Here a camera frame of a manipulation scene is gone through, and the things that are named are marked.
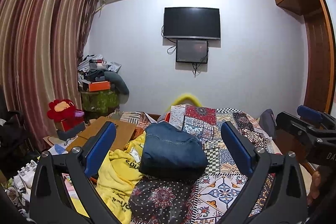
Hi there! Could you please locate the blue denim jacket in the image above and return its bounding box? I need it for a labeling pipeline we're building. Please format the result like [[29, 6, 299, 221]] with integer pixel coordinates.
[[139, 122, 208, 180]]

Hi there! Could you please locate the person's right hand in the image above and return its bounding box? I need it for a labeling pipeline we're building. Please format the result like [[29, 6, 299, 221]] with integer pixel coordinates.
[[307, 166, 333, 206]]

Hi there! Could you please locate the brown wooden door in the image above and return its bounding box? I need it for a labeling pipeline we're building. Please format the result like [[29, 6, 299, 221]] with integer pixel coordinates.
[[304, 9, 334, 113]]

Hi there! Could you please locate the grey blue backpack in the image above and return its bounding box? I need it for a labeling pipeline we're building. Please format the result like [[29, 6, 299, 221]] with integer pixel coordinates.
[[259, 109, 276, 139]]

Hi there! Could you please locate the colourful patchwork bedspread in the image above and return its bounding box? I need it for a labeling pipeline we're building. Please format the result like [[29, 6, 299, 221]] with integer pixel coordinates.
[[131, 104, 283, 224]]

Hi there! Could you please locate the yellow printed garment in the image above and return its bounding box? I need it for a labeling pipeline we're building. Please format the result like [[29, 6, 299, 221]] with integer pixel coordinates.
[[71, 131, 148, 224]]

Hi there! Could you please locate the red plush flower toy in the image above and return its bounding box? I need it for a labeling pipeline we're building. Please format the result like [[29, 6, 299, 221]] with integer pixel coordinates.
[[47, 99, 84, 132]]

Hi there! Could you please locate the dark floral patterned cloth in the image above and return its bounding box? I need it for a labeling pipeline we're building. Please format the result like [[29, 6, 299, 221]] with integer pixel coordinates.
[[129, 177, 195, 223]]

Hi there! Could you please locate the brown cardboard box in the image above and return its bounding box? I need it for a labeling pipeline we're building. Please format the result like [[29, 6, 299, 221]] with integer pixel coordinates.
[[66, 117, 136, 152]]

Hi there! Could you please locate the green patterned storage box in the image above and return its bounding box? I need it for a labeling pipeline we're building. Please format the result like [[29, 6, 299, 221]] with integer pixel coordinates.
[[81, 90, 120, 114]]

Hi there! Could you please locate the yellow plush headboard item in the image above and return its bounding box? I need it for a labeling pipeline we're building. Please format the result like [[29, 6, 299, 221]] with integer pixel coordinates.
[[166, 93, 202, 111]]

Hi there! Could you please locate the orange shoe box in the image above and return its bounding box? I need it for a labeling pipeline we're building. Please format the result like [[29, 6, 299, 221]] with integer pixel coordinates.
[[88, 81, 110, 92]]

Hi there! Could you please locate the dark grey neck pillow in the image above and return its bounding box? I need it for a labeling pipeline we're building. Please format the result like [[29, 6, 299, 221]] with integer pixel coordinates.
[[104, 71, 129, 95]]

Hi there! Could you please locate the striped red beige curtain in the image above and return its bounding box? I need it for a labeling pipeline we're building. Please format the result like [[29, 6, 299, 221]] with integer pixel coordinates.
[[1, 0, 99, 149]]

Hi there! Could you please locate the small black wall monitor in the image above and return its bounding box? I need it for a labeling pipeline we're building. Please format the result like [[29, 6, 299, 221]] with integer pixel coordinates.
[[175, 40, 209, 64]]

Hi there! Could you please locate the large black wall television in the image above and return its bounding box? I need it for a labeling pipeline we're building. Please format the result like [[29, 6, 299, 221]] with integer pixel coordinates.
[[162, 7, 221, 40]]

